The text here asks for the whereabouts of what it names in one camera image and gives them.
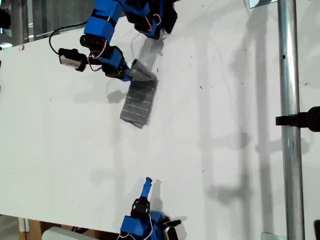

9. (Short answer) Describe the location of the red white servo wire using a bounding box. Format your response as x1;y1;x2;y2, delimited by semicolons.
87;44;107;73
146;211;155;237

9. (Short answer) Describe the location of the black round object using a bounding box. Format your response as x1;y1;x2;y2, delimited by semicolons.
0;8;12;29

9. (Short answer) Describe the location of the black clamp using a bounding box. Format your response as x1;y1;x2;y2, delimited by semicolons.
275;106;320;133

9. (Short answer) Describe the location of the brown wooden board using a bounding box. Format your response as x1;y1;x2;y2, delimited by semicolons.
18;217;43;240

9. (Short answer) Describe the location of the white plastic box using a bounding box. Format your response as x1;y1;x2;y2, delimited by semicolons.
41;226;102;240

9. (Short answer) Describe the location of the steel post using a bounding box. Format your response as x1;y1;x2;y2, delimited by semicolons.
276;0;306;240

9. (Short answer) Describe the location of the black camera box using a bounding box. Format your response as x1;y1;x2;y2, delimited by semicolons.
163;221;180;240
57;48;86;71

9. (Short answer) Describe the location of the grey striped towel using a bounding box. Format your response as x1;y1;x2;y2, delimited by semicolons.
119;58;160;130

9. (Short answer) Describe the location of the black camera cable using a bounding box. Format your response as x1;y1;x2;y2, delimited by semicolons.
49;21;88;55

